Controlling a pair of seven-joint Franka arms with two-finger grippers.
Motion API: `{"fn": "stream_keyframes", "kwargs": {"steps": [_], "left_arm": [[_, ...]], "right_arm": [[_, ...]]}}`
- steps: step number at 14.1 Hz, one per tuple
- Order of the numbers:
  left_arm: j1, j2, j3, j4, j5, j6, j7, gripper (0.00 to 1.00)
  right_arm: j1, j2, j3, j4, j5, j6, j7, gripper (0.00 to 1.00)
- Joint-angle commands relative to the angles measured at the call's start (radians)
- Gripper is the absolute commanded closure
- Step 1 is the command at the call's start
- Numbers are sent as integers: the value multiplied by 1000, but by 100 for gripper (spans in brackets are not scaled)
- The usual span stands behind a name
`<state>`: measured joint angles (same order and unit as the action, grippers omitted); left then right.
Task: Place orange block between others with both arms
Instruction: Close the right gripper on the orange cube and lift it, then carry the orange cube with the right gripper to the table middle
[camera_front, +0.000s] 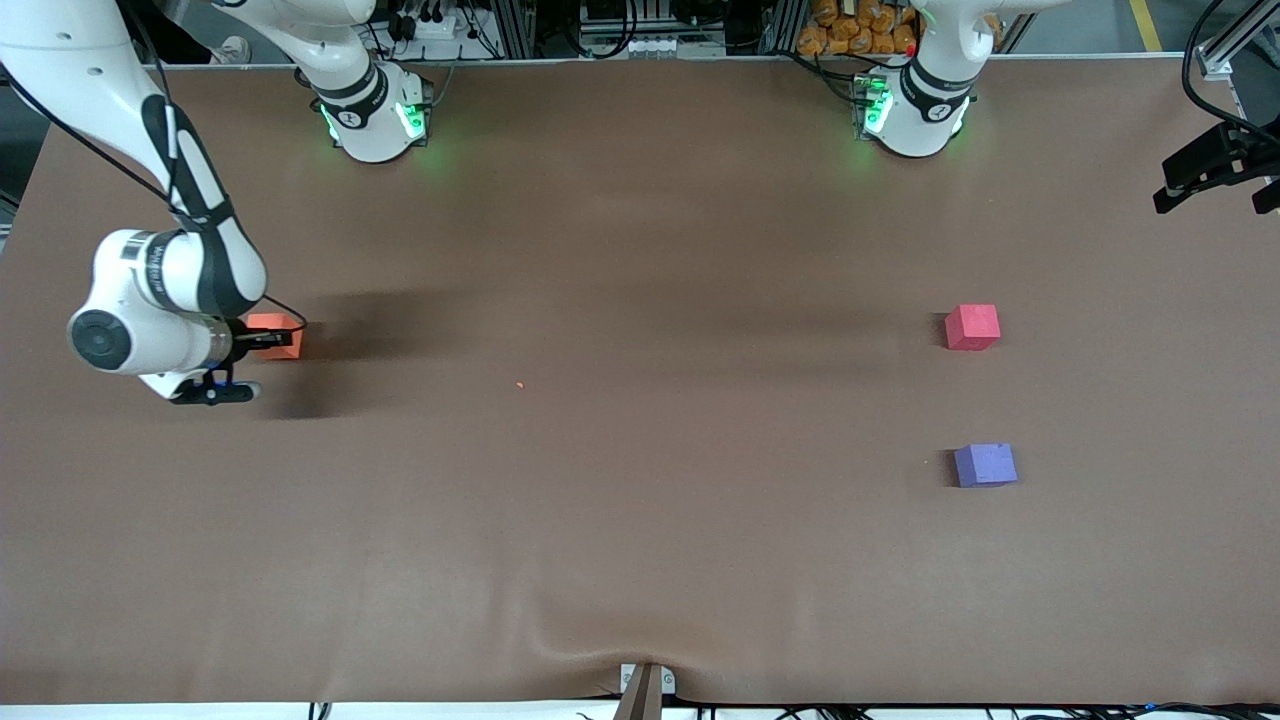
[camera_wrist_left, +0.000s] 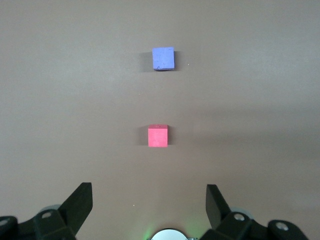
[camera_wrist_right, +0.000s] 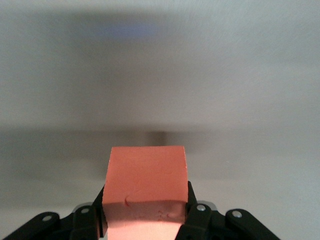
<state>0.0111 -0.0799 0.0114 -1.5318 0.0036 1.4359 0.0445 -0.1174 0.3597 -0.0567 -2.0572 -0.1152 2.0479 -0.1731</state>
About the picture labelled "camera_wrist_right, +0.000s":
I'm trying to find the brown table mat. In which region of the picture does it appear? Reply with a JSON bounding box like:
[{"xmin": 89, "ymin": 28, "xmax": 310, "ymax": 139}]
[{"xmin": 0, "ymin": 0, "xmax": 320, "ymax": 240}]

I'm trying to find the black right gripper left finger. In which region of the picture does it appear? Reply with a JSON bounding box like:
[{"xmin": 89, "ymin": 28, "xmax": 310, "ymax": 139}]
[{"xmin": 4, "ymin": 185, "xmax": 108, "ymax": 240}]

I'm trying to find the orange foam block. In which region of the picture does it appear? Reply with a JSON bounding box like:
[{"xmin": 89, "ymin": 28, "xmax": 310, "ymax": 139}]
[{"xmin": 104, "ymin": 145, "xmax": 189, "ymax": 240}]

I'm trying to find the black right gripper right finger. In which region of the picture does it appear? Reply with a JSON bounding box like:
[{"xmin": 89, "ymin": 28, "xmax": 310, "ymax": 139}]
[{"xmin": 174, "ymin": 180, "xmax": 278, "ymax": 240}]

